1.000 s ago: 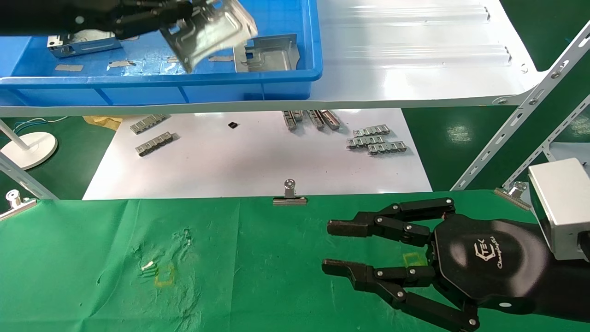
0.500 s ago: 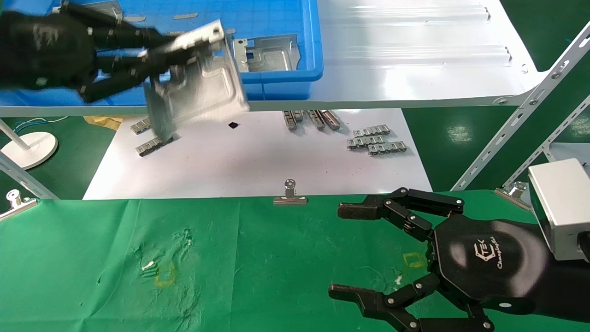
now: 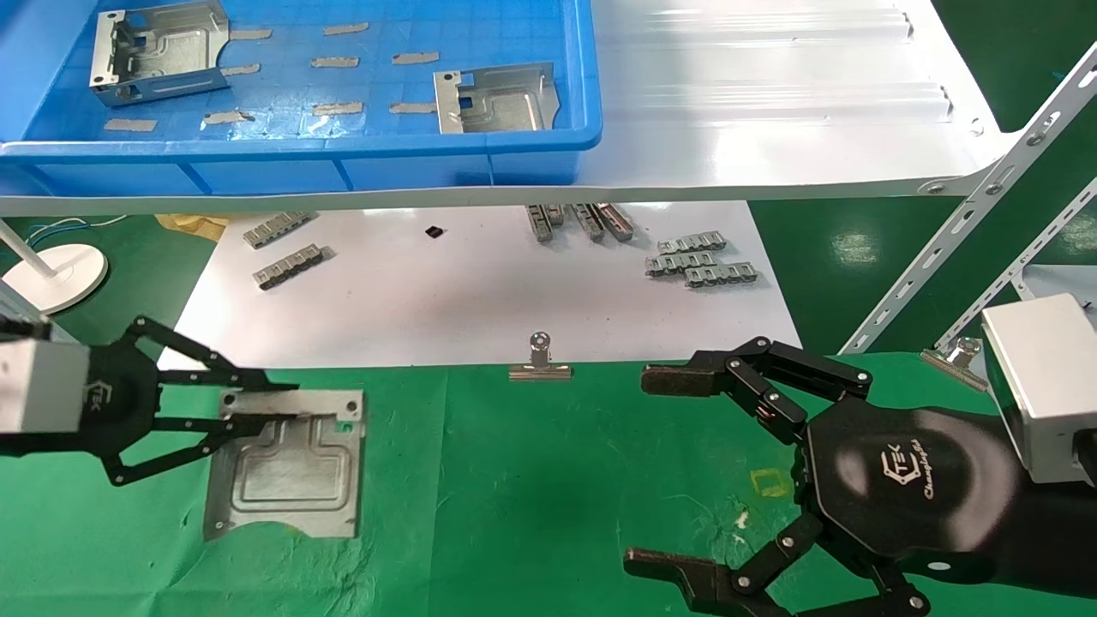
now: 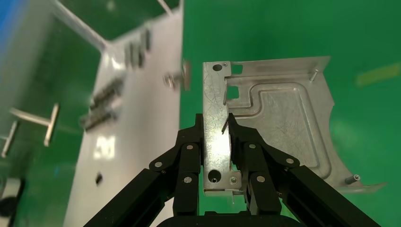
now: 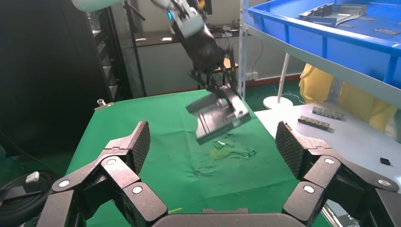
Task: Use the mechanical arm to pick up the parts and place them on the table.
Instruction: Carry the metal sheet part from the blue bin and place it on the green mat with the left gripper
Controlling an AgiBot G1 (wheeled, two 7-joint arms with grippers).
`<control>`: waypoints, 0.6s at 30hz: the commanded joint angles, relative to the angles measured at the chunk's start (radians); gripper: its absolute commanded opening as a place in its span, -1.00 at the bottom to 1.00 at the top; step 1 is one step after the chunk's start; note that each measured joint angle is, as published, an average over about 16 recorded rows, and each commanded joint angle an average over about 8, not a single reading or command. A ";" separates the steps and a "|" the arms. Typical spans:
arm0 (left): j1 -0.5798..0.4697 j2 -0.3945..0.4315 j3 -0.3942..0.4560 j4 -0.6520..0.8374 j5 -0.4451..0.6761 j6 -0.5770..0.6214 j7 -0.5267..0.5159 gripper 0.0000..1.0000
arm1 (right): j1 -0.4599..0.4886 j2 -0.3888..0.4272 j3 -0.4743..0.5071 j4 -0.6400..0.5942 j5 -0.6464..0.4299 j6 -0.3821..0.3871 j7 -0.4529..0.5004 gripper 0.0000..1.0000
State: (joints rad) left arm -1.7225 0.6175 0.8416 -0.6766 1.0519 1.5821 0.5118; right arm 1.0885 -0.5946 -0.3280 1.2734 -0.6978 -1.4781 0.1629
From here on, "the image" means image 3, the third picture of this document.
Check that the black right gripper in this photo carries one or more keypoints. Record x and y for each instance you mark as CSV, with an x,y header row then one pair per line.
x,y
908,480

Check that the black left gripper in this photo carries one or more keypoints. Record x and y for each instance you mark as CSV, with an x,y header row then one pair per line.
x,y
120,398

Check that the sheet metal bracket part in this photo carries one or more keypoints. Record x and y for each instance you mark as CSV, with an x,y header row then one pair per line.
x,y
171,51
506,107
291,480

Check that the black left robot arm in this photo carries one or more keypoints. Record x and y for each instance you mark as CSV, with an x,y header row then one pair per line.
x,y
43,444

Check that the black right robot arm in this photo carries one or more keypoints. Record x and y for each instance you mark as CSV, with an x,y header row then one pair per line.
x,y
1054,531

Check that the small metal connector strip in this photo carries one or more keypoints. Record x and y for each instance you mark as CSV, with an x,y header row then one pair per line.
x,y
615,222
677,265
538,224
276,230
720,275
588,223
691,242
556,214
290,266

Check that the green cloth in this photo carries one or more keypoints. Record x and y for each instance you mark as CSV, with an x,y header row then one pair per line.
x,y
531,480

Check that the yellow crumpled cloth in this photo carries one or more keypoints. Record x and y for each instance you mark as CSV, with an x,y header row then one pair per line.
x,y
193,226

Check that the silver binder clip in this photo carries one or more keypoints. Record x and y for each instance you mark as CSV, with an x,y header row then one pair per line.
x,y
953,360
539,370

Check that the white round stand base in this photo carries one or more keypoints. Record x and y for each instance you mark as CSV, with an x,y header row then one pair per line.
x,y
64,274

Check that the small black chip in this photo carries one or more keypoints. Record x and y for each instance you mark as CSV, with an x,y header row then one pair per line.
x,y
434,232

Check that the white base board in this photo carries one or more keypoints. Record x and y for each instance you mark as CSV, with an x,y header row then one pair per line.
x,y
480,300

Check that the beige tape piece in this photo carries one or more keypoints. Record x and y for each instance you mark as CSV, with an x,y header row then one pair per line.
x,y
336,110
242,70
345,29
128,126
250,35
227,119
416,59
413,109
334,62

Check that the blue plastic tray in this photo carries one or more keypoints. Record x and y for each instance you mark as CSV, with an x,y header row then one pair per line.
x,y
480,158

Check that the white metal shelf board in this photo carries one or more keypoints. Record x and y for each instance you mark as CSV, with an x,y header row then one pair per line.
x,y
771,128

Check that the white perforated shelf strut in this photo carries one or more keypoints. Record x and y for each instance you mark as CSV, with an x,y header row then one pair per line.
x,y
1016,278
986,193

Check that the white panel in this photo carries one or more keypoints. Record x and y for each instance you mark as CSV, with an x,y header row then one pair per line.
x,y
1063,283

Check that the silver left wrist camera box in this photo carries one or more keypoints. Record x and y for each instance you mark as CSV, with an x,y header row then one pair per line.
x,y
38,386

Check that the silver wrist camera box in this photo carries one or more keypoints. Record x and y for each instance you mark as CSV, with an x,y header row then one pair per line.
x,y
38,386
1041,386

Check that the grey metal frame bar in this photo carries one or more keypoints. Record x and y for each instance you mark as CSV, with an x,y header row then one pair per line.
x,y
21,307

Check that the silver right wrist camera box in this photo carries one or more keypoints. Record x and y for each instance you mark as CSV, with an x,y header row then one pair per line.
x,y
1041,386

